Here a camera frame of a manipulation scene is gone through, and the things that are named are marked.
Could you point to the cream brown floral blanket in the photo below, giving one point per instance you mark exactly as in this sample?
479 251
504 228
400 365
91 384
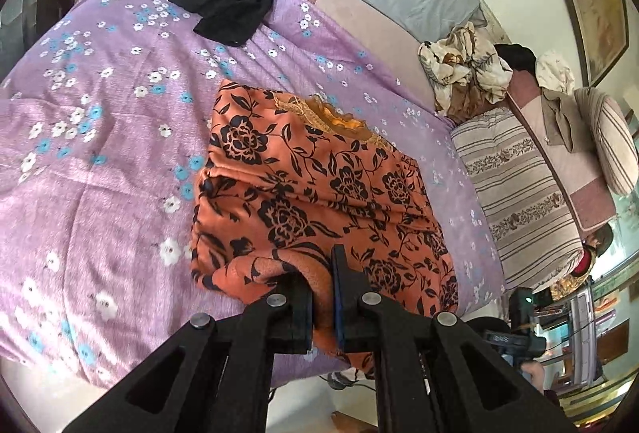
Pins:
459 64

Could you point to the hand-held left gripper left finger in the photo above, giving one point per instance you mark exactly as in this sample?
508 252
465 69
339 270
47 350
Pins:
294 313

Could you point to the orange black floral blouse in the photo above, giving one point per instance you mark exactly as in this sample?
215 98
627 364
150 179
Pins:
309 193

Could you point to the pink striped pillow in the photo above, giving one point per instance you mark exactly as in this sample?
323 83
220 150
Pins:
609 138

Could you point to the red and brown item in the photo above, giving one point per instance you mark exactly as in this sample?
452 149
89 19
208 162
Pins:
594 253

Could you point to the black garment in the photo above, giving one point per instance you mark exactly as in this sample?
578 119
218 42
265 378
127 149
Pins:
516 56

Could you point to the glass display cabinet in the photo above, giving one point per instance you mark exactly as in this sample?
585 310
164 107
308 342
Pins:
594 338

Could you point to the striped floral cushion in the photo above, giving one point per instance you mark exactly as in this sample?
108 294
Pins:
519 203

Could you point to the beige cloth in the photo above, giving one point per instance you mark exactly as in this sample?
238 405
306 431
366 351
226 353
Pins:
559 118

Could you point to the purple floral bedsheet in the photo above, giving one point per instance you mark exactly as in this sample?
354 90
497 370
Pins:
100 113

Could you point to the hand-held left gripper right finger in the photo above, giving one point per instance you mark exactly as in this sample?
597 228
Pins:
340 313

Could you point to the white crumpled cloth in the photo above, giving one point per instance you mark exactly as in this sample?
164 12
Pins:
554 71

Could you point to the pink towel blanket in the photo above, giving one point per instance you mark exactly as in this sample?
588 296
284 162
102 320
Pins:
564 173

